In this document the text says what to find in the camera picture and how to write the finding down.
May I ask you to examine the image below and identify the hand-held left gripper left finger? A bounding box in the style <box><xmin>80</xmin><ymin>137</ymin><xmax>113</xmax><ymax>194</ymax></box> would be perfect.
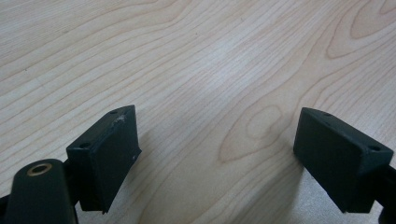
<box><xmin>65</xmin><ymin>104</ymin><xmax>143</xmax><ymax>215</ymax></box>

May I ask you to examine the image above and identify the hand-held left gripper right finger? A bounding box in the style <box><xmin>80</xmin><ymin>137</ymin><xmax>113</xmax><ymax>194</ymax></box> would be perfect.
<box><xmin>292</xmin><ymin>106</ymin><xmax>395</xmax><ymax>215</ymax></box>

